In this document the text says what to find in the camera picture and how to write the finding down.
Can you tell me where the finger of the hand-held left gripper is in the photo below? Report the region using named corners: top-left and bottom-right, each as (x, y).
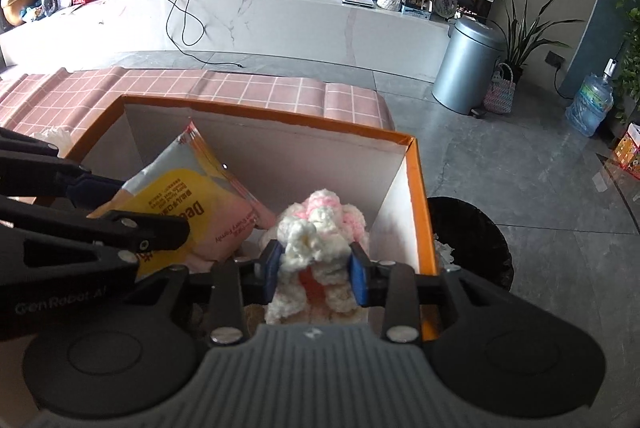
top-left (0, 126), bottom-right (127, 212)
top-left (0, 196), bottom-right (192, 277)

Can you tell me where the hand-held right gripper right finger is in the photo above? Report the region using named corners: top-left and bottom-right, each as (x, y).
top-left (348, 242), bottom-right (522, 344)

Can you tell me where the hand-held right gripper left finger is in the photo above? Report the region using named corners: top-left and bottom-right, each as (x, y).
top-left (116, 240), bottom-right (286, 346)

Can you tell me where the pink white knitted plush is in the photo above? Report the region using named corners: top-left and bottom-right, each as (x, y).
top-left (264, 189), bottom-right (373, 325)

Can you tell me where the yellow pink snack packet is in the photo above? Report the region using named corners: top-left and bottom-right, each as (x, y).
top-left (87, 120), bottom-right (277, 281)

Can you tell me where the orange cardboard box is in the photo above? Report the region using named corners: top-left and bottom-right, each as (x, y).
top-left (64, 94), bottom-right (444, 345)

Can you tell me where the crumpled white tissue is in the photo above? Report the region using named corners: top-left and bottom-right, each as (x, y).
top-left (29, 125), bottom-right (74, 160)

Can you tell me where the white crumpled paper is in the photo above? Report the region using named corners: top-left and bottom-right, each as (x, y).
top-left (433, 234), bottom-right (457, 267)

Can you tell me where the black waste bin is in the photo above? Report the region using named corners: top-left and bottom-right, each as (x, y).
top-left (427, 196), bottom-right (515, 295)

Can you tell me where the pink checkered tablecloth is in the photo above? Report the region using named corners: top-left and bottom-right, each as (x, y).
top-left (0, 67), bottom-right (397, 209)

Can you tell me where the golden vase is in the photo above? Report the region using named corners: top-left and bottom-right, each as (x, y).
top-left (0, 0), bottom-right (39, 27)

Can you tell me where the woven basket bag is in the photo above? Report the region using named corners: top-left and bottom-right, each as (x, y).
top-left (482, 62), bottom-right (516, 115)

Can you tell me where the grey metal trash can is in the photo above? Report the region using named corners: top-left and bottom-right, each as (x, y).
top-left (431, 15), bottom-right (506, 117)

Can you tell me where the white marble television console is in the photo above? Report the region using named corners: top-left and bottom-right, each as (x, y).
top-left (0, 0), bottom-right (453, 84)

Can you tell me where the long-leaf potted plant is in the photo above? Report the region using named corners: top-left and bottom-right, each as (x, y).
top-left (487, 0), bottom-right (586, 85)

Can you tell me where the blue water bottle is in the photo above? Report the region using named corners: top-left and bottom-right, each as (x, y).
top-left (565, 58), bottom-right (615, 138)

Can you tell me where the red patterned gift bag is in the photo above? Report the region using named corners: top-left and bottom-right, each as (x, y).
top-left (612, 123), bottom-right (640, 182)

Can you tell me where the green pothos plant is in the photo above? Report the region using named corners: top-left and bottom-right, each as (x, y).
top-left (599, 0), bottom-right (640, 125)

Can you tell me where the black cable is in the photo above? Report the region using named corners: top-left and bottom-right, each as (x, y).
top-left (165, 0), bottom-right (247, 70)

